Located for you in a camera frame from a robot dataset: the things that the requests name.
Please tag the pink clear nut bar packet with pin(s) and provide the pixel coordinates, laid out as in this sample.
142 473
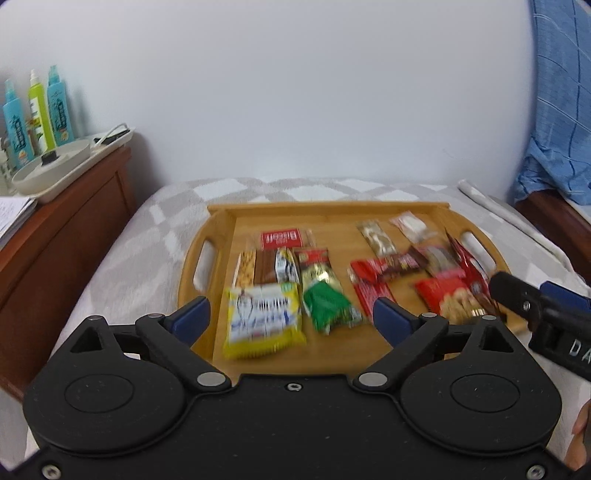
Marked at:
438 258

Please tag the red biscuit packet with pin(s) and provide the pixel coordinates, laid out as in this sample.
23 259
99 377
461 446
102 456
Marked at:
281 239

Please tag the brown gold wafer packet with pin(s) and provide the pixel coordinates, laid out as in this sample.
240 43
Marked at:
265 266

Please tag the wooden bed frame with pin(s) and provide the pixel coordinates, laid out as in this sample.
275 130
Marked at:
554 221

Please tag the person's right hand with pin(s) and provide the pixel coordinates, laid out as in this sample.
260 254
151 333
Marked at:
582 422

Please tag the yellow-green spray bottle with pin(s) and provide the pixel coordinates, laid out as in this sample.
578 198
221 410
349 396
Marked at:
39 115

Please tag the blue plaid cloth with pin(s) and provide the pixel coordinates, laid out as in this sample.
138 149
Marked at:
558 92

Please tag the yellow white biscuit packet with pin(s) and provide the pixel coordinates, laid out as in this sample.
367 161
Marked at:
263 321

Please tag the stack of papers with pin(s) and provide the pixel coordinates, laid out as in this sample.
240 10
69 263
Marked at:
14 217

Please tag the white round tray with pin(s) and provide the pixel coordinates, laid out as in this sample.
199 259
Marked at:
46 173

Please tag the wooden cabinet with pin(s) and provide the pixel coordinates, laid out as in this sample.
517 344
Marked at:
60 258

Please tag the gold red snack packet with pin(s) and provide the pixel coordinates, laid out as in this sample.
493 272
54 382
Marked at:
318 267

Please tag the clear white candy packet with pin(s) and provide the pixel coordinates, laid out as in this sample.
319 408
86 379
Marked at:
413 225

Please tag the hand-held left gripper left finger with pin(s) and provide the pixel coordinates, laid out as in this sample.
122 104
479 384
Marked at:
191 318

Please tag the grey checked blanket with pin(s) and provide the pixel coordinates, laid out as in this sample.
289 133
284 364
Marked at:
138 244

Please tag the dark brown chocolate packet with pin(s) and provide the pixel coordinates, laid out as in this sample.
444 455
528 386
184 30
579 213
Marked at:
401 265

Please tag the green pea packet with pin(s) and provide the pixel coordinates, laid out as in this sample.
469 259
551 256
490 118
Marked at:
330 307

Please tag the red gold peanut packet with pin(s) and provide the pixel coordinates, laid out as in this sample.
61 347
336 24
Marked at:
445 297

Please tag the teal spray bottle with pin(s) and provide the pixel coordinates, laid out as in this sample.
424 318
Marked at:
14 134
60 110

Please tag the long red stick packet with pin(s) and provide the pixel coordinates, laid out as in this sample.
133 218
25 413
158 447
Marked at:
471 267

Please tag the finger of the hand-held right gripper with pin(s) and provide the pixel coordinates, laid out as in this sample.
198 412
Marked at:
515 297
568 302

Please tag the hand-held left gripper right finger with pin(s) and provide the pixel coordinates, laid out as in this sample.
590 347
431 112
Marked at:
392 321

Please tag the clear brown nut bar packet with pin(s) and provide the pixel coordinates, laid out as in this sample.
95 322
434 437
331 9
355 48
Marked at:
376 237

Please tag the white power strip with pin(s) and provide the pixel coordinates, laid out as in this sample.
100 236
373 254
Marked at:
108 138

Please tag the wooden tray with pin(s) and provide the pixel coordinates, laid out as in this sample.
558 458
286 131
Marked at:
332 221

